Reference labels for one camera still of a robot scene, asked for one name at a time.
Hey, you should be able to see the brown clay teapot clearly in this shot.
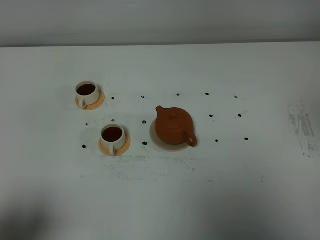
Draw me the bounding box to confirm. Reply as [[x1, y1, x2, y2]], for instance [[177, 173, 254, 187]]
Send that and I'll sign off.
[[155, 105, 198, 147]]

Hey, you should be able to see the beige round teapot coaster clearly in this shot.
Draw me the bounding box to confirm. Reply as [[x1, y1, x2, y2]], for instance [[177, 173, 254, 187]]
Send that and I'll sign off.
[[149, 120, 189, 152]]

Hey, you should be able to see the near white teacup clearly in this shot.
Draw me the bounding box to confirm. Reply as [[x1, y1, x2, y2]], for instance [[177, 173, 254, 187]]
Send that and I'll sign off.
[[100, 124, 127, 156]]

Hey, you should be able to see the white teacup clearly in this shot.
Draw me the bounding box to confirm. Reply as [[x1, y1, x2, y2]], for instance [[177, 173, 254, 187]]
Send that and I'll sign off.
[[100, 124, 127, 156], [75, 81, 100, 109]]

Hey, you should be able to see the near orange saucer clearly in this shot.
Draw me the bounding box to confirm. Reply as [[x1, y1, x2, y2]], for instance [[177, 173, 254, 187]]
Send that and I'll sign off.
[[98, 132, 131, 157]]

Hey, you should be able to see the orange saucer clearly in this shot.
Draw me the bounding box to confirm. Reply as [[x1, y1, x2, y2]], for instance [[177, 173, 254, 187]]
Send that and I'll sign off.
[[75, 88, 105, 111], [98, 132, 131, 157]]

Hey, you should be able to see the far orange saucer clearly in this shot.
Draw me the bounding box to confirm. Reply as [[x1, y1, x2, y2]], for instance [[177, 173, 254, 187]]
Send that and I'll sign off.
[[75, 88, 105, 111]]

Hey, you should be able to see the far white teacup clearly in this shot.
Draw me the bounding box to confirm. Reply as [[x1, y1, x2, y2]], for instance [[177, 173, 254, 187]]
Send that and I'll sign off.
[[75, 81, 100, 109]]

